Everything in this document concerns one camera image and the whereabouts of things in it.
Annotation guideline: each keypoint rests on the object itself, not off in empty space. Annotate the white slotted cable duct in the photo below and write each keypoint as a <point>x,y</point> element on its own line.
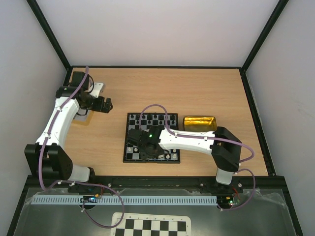
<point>126,200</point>

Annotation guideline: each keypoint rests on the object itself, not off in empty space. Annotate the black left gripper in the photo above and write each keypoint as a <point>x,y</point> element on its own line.
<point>106,109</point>

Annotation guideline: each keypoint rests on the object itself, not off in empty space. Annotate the black grey chess board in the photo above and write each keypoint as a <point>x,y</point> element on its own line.
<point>145,121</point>

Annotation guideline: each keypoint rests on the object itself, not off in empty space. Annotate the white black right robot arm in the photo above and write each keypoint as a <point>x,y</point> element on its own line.
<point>221,144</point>

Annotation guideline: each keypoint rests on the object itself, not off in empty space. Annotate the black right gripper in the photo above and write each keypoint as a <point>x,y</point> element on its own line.
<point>134,136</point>

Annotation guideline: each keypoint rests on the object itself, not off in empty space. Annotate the gold metal tray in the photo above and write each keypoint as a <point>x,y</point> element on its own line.
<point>199,123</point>

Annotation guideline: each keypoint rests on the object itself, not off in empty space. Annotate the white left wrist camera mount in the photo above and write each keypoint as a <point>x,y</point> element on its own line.
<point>96,89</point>

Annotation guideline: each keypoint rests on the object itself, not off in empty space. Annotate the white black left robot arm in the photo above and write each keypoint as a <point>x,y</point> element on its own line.
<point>47,158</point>

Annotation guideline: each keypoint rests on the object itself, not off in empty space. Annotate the checkered calibration board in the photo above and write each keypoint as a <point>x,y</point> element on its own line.
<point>133,224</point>

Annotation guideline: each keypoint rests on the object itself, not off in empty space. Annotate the black mounting rail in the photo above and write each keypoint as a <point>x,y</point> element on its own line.
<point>201,184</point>

